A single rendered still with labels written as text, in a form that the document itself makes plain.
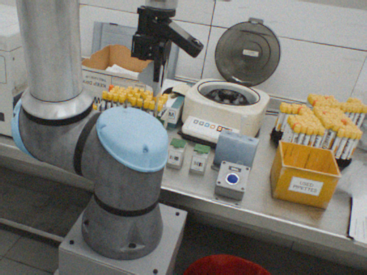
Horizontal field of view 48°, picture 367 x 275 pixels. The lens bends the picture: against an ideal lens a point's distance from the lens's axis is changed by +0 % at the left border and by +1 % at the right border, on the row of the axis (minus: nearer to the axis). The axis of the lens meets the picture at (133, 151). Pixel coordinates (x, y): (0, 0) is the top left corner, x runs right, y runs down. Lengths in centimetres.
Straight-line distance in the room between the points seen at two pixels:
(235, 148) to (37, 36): 68
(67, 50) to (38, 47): 4
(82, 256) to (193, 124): 66
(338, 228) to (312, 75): 67
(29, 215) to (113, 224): 121
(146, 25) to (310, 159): 56
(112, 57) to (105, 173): 102
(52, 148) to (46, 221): 118
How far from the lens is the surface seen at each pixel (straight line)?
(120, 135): 61
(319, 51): 156
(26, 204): 194
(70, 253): 74
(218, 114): 125
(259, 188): 111
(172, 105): 131
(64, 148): 66
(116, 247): 71
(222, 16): 155
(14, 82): 115
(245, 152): 111
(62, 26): 58
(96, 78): 135
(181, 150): 109
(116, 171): 62
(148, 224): 70
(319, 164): 119
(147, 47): 98
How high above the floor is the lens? 147
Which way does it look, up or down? 31 degrees down
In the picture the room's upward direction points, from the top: 6 degrees clockwise
